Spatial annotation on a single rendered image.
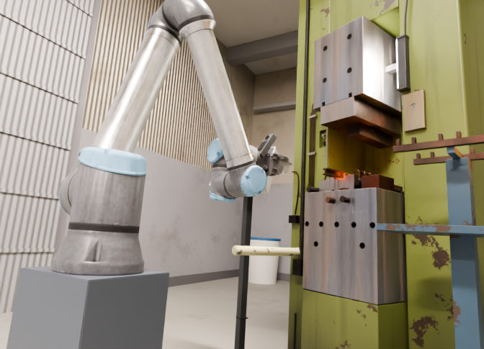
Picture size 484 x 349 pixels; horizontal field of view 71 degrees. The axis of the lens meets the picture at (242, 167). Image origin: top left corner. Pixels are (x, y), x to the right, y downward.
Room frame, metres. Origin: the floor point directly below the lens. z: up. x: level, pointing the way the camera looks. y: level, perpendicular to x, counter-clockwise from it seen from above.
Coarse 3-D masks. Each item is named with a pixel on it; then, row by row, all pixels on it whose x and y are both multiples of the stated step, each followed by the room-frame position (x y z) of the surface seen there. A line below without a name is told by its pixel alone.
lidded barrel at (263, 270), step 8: (256, 240) 5.23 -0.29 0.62; (264, 240) 5.20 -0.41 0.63; (272, 240) 5.23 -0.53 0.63; (280, 240) 5.36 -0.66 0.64; (256, 256) 5.24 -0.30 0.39; (264, 256) 5.21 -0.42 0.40; (272, 256) 5.25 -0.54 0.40; (256, 264) 5.24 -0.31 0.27; (264, 264) 5.22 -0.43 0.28; (272, 264) 5.26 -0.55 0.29; (248, 272) 5.36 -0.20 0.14; (256, 272) 5.25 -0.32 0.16; (264, 272) 5.23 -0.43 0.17; (272, 272) 5.28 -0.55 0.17; (248, 280) 5.36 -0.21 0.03; (256, 280) 5.25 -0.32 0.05; (264, 280) 5.24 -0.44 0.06; (272, 280) 5.29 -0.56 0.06
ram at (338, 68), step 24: (360, 24) 1.47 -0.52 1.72; (336, 48) 1.58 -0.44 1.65; (360, 48) 1.47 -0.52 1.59; (384, 48) 1.57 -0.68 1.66; (336, 72) 1.58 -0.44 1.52; (360, 72) 1.47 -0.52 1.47; (384, 72) 1.56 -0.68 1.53; (336, 96) 1.58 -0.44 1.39; (360, 96) 1.50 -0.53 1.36; (384, 96) 1.56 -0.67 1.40
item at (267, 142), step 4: (268, 136) 1.27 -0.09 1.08; (272, 136) 1.27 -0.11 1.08; (276, 136) 1.28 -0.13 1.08; (264, 140) 1.28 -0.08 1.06; (268, 140) 1.26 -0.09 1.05; (272, 140) 1.27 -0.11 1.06; (264, 144) 1.26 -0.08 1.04; (268, 144) 1.26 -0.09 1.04; (260, 148) 1.26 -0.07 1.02; (264, 148) 1.25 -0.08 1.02; (268, 148) 1.26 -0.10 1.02; (260, 152) 1.24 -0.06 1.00; (264, 152) 1.25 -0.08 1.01; (264, 156) 1.25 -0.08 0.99
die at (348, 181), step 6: (324, 180) 1.63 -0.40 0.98; (330, 180) 1.60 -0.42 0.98; (336, 180) 1.57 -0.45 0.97; (342, 180) 1.55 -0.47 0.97; (348, 180) 1.52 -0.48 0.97; (354, 180) 1.50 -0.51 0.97; (324, 186) 1.63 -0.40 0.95; (330, 186) 1.60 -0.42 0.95; (336, 186) 1.57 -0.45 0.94; (342, 186) 1.55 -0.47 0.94; (348, 186) 1.52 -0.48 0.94; (354, 186) 1.50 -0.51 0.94; (360, 186) 1.53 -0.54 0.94; (396, 186) 1.71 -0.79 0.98
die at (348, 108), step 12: (324, 108) 1.64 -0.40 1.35; (336, 108) 1.58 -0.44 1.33; (348, 108) 1.52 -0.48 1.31; (360, 108) 1.53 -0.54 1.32; (372, 108) 1.59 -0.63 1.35; (324, 120) 1.64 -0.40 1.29; (336, 120) 1.58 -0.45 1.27; (348, 120) 1.57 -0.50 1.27; (360, 120) 1.56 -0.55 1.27; (372, 120) 1.59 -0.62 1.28; (384, 120) 1.65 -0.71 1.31; (396, 120) 1.72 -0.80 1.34; (384, 132) 1.72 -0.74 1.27; (396, 132) 1.72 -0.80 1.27
